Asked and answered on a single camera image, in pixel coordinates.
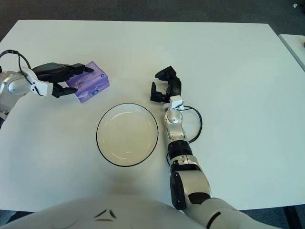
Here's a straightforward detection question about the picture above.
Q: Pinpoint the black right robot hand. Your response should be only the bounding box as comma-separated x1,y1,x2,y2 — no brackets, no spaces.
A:
150,65,183,104

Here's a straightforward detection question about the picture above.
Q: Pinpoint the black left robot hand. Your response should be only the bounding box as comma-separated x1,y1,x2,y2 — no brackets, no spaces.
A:
32,62,95,99

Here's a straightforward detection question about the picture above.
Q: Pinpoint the purple tissue paper pack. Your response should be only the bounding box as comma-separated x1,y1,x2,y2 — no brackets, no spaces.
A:
66,61,111,104

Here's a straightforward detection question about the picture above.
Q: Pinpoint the white plate with black rim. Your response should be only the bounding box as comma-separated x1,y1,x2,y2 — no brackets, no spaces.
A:
96,103,159,167

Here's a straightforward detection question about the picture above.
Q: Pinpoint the white side table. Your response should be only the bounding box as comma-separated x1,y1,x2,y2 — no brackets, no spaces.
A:
278,33,305,72

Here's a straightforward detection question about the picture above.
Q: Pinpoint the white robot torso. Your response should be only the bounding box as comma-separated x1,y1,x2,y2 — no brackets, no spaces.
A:
0,193,198,229

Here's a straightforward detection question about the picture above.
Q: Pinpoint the black table leg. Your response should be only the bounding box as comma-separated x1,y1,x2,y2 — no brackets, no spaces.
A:
283,206,301,229

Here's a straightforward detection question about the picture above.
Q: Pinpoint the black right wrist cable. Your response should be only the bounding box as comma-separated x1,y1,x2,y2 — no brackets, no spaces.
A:
182,106,203,144

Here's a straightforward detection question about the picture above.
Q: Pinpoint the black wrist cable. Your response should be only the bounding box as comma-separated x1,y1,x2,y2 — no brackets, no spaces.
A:
0,49,36,94
182,106,203,144

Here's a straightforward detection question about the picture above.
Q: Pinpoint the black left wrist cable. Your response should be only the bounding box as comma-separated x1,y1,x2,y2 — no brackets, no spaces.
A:
0,49,36,94

